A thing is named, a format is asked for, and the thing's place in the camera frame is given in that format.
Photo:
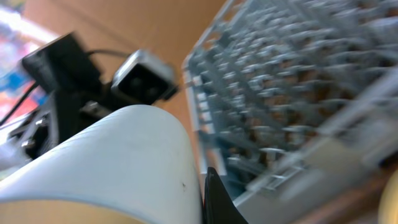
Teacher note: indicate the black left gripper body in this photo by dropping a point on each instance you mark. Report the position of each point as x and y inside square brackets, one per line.
[76, 98]

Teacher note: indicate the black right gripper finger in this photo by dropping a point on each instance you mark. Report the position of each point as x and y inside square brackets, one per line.
[218, 207]

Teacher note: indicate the white cup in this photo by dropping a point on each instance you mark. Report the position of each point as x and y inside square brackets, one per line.
[134, 166]

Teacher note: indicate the yellow plate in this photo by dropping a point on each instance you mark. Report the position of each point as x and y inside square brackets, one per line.
[388, 209]

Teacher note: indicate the grey plastic dish rack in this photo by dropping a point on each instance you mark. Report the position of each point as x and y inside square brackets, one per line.
[294, 103]

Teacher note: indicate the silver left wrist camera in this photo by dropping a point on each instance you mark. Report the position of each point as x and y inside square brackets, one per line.
[144, 79]

